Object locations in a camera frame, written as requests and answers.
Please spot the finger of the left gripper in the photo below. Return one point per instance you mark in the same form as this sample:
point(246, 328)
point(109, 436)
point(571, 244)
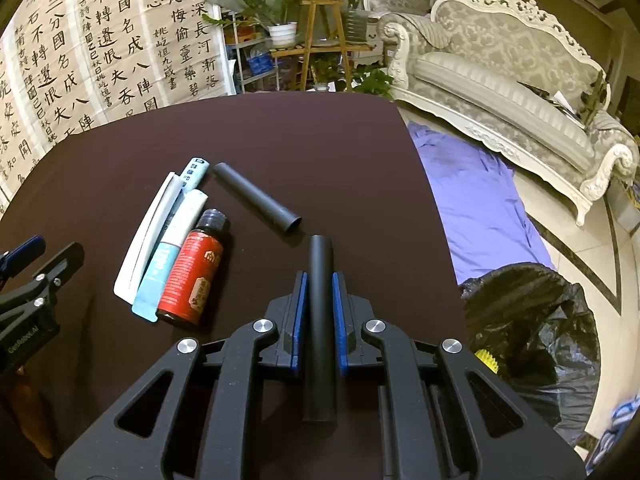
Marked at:
point(18, 259)
point(40, 292)

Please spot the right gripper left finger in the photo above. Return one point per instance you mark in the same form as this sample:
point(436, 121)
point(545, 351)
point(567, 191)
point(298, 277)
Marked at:
point(195, 413)

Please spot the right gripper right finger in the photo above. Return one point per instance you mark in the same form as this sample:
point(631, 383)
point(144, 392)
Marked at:
point(443, 413)

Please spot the white teal toothpaste box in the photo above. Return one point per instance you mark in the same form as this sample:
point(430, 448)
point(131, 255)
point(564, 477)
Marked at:
point(165, 254)

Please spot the black tube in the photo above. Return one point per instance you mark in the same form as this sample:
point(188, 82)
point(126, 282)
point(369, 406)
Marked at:
point(320, 364)
point(273, 211)

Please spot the red label bottle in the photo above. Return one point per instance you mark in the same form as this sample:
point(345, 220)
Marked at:
point(191, 277)

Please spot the light blue printed packet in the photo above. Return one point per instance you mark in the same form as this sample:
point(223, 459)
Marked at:
point(192, 174)

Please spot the dark object on sofa arm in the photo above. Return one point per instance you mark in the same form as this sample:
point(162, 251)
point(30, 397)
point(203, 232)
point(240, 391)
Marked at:
point(594, 99)

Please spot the black trash bag bin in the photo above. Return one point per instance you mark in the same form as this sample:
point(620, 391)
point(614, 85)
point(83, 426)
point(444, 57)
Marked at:
point(539, 328)

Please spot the yellow item in bin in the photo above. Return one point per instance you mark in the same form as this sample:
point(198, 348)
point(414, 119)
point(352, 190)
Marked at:
point(488, 359)

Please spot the purple cloth on floor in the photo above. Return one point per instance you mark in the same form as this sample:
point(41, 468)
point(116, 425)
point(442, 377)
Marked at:
point(484, 218)

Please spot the calligraphy paper screen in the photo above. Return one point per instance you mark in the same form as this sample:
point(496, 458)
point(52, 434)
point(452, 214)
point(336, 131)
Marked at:
point(68, 66)

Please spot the metal shelf rack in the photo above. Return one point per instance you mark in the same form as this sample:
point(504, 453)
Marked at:
point(248, 50)

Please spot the blue basket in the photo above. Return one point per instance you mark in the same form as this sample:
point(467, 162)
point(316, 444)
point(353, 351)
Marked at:
point(260, 64)

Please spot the papers on sofa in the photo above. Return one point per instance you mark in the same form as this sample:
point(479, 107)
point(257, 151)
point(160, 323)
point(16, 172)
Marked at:
point(557, 100)

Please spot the white ornate sofa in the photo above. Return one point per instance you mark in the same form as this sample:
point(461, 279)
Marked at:
point(463, 63)

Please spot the white potted plant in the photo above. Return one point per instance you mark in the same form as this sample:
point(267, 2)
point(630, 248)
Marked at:
point(272, 15)

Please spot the floor green plant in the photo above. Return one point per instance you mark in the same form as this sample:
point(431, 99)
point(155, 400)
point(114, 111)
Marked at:
point(329, 75)

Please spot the wooden plant stand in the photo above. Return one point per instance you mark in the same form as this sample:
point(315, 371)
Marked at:
point(335, 42)

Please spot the ornate armchair behind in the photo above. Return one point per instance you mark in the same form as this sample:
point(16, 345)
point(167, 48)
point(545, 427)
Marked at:
point(418, 7)

